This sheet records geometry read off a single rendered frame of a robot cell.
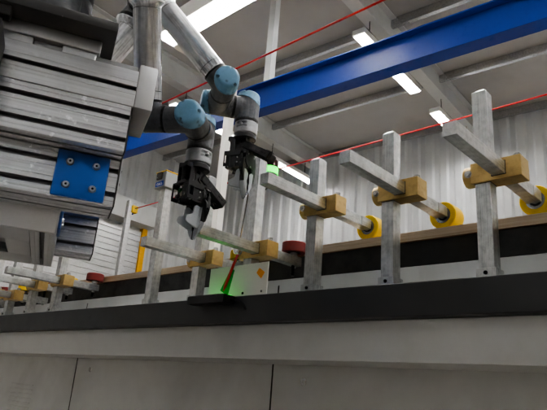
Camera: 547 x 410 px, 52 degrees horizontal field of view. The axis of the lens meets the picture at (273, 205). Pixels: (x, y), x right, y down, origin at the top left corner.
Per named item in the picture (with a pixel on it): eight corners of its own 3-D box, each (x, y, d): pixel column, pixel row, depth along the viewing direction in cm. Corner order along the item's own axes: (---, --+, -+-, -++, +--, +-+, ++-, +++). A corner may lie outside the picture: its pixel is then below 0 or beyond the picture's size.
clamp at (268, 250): (266, 255, 168) (268, 238, 170) (235, 259, 177) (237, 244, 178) (279, 259, 172) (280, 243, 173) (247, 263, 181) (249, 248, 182)
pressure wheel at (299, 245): (293, 272, 177) (295, 237, 181) (274, 274, 183) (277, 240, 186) (309, 276, 183) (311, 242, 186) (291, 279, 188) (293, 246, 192)
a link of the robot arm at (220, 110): (205, 78, 175) (239, 85, 178) (200, 95, 186) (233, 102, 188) (203, 100, 173) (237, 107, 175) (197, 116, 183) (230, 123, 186)
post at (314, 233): (311, 320, 151) (319, 155, 166) (300, 320, 153) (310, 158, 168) (319, 321, 153) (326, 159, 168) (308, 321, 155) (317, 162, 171)
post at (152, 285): (148, 304, 202) (164, 187, 217) (140, 304, 206) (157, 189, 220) (158, 306, 205) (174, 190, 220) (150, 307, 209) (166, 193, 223)
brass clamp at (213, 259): (210, 263, 184) (212, 248, 186) (184, 267, 193) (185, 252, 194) (224, 267, 188) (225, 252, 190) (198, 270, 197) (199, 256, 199)
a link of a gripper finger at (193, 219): (178, 235, 151) (183, 202, 154) (195, 240, 155) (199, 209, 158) (185, 233, 149) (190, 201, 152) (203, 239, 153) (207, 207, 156)
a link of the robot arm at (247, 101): (233, 97, 189) (258, 102, 191) (229, 126, 185) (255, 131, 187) (238, 85, 181) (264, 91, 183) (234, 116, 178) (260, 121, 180)
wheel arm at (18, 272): (6, 274, 236) (8, 264, 238) (2, 275, 238) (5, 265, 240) (98, 293, 266) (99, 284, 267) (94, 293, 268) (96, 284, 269)
